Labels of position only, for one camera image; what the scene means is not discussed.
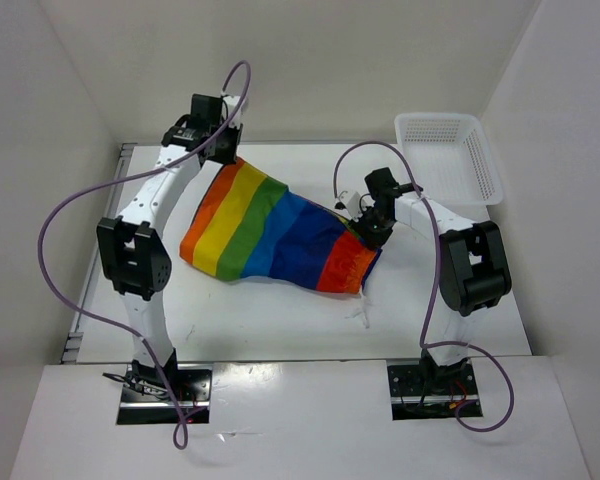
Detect rainbow striped shorts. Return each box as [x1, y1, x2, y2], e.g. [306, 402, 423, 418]
[179, 159, 381, 294]

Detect white plastic basket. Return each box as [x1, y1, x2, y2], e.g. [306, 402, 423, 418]
[394, 112, 504, 207]

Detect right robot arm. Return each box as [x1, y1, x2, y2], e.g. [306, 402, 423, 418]
[337, 168, 512, 395]

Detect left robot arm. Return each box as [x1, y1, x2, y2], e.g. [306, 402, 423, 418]
[96, 93, 248, 400]

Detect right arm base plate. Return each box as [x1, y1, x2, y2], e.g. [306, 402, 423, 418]
[387, 360, 483, 421]

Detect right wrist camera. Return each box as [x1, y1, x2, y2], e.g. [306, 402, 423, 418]
[334, 190, 362, 219]

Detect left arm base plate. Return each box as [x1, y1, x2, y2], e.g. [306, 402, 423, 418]
[104, 363, 213, 426]

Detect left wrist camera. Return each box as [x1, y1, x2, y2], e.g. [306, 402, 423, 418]
[220, 91, 249, 129]

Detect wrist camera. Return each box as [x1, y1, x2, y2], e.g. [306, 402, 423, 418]
[334, 190, 362, 219]
[220, 91, 249, 129]

